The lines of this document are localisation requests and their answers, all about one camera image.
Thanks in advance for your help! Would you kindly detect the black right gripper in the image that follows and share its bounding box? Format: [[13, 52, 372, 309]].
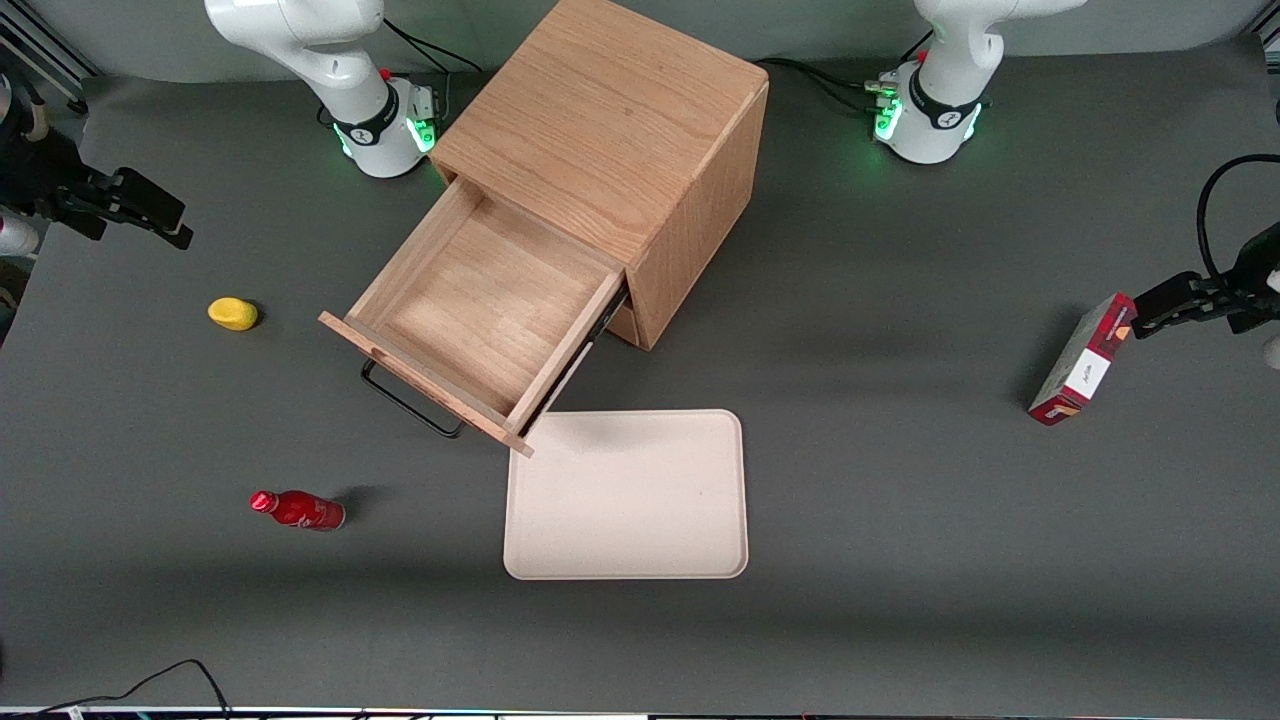
[[0, 125, 194, 252]]

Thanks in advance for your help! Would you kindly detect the yellow lemon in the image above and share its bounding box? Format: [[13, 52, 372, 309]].
[[207, 297, 260, 332]]

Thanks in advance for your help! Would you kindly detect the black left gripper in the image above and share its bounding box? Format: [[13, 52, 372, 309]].
[[1132, 221, 1280, 341]]

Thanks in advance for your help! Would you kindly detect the wooden drawer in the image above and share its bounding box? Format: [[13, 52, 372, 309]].
[[318, 175, 631, 458]]

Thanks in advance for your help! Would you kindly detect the thin black table cable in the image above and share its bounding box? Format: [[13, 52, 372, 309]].
[[0, 658, 233, 720]]

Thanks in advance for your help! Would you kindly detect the black looped gripper cable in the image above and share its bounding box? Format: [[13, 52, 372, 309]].
[[1196, 153, 1280, 283]]

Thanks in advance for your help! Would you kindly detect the wooden oak cabinet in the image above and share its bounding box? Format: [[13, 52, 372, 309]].
[[430, 0, 771, 351]]

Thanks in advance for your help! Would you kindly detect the red and white box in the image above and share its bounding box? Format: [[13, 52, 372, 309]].
[[1028, 292, 1138, 427]]

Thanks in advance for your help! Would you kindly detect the red bottle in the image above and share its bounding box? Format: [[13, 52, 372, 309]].
[[249, 489, 347, 533]]

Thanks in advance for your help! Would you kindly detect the black right arm base cable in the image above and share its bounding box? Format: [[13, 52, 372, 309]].
[[382, 17, 483, 76]]

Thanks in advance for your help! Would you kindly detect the black metal drawer handle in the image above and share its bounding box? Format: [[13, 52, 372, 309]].
[[360, 358, 467, 440]]

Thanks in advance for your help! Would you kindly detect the black left arm base cable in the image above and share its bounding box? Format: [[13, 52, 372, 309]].
[[762, 33, 936, 116]]

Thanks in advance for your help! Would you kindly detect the beige rectangular tray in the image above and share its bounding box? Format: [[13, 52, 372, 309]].
[[502, 408, 750, 582]]

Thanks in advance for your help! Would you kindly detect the black arm base cable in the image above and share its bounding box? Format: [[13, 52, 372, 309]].
[[382, 17, 483, 76], [762, 33, 936, 116]]

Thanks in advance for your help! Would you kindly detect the aluminium frame rail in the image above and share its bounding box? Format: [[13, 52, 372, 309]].
[[0, 12, 103, 117]]

